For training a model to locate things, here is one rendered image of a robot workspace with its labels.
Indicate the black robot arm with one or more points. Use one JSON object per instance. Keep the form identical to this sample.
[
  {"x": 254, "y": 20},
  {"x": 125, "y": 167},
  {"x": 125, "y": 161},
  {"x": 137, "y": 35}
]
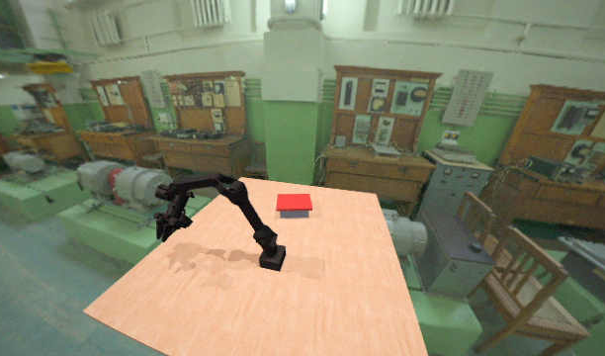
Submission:
[{"x": 237, "y": 194}]

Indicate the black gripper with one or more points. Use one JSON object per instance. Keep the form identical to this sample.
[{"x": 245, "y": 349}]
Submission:
[{"x": 169, "y": 221}]

